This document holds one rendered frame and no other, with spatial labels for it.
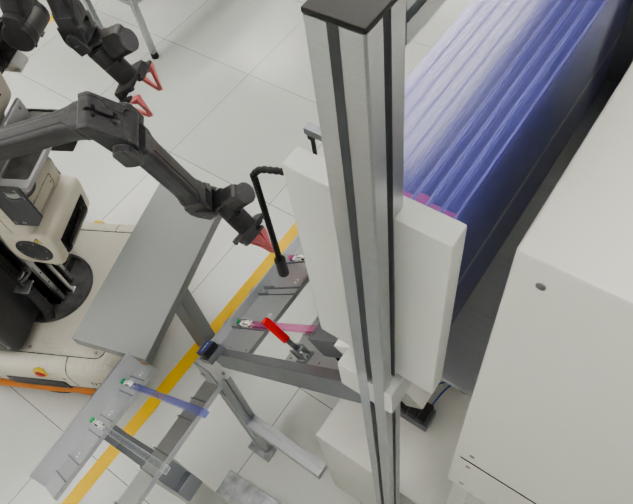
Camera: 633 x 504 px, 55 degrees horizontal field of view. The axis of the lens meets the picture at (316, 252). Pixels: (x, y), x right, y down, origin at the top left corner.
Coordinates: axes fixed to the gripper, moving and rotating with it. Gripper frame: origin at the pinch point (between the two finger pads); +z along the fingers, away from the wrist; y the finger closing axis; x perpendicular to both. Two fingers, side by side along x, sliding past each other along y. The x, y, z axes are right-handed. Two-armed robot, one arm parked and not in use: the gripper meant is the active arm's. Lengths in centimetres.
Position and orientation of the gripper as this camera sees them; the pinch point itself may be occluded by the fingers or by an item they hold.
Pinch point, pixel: (271, 250)
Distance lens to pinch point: 165.6
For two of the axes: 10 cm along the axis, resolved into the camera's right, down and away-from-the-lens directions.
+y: 5.7, -7.4, 3.6
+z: 6.8, 6.7, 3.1
